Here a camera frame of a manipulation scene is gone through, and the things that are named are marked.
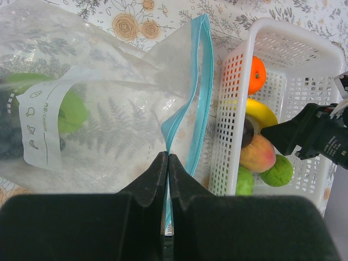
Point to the green cabbage ball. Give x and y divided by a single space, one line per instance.
280 174
245 182

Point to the dark grape bunch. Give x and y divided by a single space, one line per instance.
11 134

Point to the orange mandarin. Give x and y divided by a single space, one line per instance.
257 76

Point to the floral tablecloth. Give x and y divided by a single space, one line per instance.
136 27

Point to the green starfruit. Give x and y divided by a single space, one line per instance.
72 112

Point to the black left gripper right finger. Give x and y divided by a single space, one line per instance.
209 227

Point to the peach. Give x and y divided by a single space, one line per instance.
259 155

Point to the dark mangosteen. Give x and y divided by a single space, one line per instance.
248 132

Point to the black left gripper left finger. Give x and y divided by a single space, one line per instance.
126 225

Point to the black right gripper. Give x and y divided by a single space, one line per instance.
315 132

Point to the clear zip top bag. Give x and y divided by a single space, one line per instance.
139 102

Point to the white plastic perforated basket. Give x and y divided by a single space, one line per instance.
300 69

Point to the yellow banana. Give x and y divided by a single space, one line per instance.
260 113

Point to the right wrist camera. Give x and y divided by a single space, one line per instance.
341 82

